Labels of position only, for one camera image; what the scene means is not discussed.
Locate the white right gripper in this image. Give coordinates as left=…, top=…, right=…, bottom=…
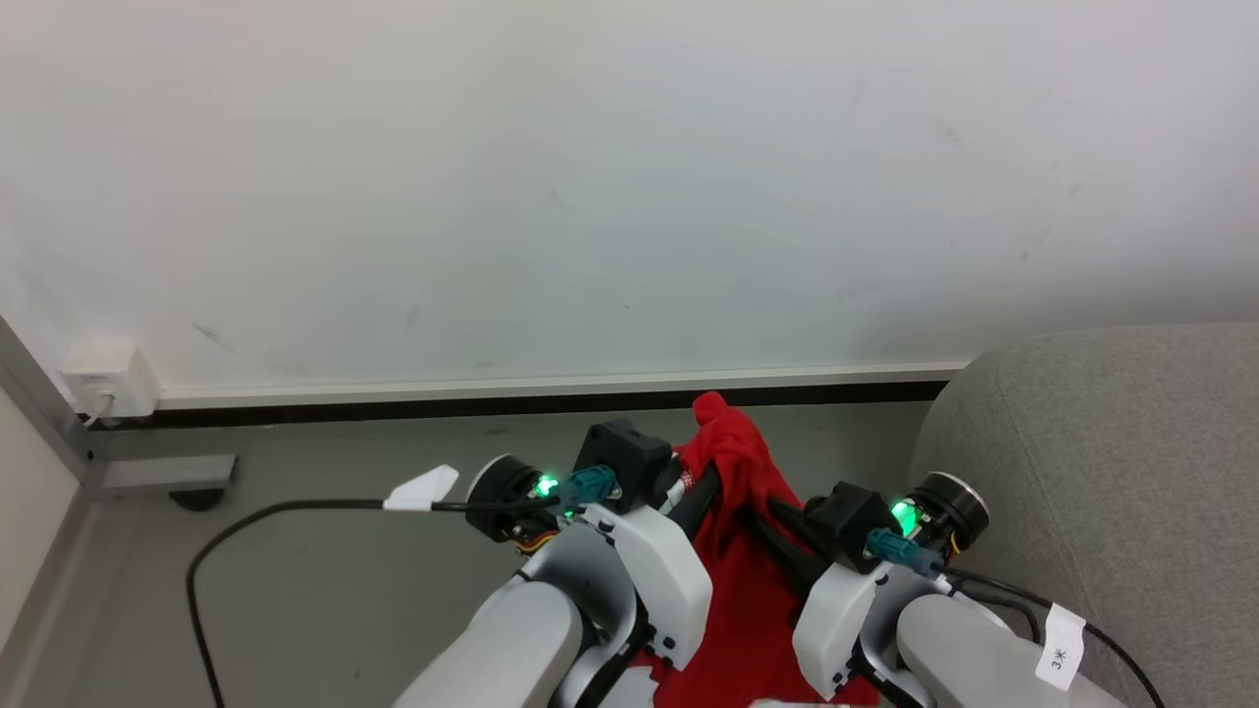
left=752, top=497, right=891, bottom=701

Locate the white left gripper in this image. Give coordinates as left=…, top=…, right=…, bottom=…
left=563, top=466, right=727, bottom=672

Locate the red clothing item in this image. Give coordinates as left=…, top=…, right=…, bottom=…
left=629, top=390, right=882, bottom=708

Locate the white baseboard strip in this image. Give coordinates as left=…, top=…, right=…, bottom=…
left=155, top=360, right=975, bottom=411

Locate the grey fabric sofa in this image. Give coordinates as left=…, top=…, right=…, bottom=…
left=909, top=322, right=1259, bottom=708

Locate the teal right cable connector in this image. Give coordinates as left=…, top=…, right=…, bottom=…
left=865, top=527, right=947, bottom=579

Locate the teal cable connector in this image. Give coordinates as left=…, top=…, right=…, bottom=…
left=865, top=527, right=947, bottom=579
left=549, top=466, right=620, bottom=518

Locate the teal left cable connector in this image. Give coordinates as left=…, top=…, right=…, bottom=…
left=549, top=466, right=620, bottom=518

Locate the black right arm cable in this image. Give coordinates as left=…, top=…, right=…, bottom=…
left=942, top=566, right=1169, bottom=708

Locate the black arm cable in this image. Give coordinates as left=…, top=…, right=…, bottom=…
left=942, top=566, right=1169, bottom=708
left=186, top=497, right=512, bottom=708

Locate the blank white cable tag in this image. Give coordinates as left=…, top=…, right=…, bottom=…
left=383, top=464, right=460, bottom=512

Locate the white cable tag with print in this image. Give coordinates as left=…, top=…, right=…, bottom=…
left=1035, top=602, right=1087, bottom=690

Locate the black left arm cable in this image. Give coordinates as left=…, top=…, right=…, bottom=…
left=186, top=497, right=512, bottom=708

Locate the grey floor bracket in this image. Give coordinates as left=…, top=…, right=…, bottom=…
left=96, top=453, right=239, bottom=513

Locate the white wall power adapter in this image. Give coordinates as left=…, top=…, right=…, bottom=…
left=60, top=338, right=161, bottom=426

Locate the grey metal frame post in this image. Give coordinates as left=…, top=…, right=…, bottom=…
left=0, top=315, right=104, bottom=498

